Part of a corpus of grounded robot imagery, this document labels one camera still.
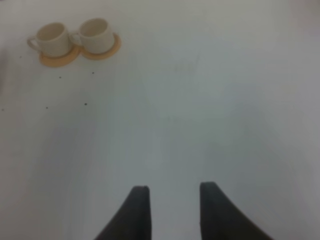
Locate left orange cup coaster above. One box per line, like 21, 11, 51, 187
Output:
38, 45, 81, 68

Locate right white teacup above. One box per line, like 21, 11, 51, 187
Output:
69, 18, 115, 55

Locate white teacup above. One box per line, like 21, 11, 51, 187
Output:
69, 18, 115, 55
27, 22, 73, 58

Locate left white teacup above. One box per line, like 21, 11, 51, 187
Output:
27, 22, 73, 58

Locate right orange cup coaster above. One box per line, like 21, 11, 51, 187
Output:
80, 33, 122, 61

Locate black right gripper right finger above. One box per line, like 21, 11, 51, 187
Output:
199, 182, 271, 240

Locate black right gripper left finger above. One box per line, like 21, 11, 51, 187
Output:
96, 186, 152, 240

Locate orange cup coaster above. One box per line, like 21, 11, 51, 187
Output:
38, 45, 81, 68
80, 33, 122, 61

